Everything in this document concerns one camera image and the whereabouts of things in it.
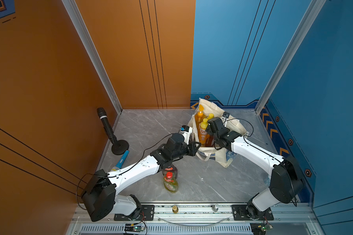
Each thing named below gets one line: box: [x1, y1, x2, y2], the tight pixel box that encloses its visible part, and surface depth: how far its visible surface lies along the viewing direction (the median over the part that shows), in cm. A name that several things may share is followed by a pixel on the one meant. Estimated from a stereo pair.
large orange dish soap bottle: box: [194, 104, 205, 133], surface depth 91 cm
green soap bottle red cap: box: [163, 171, 179, 194], surface depth 71 cm
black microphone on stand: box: [96, 107, 130, 156], surface depth 86 cm
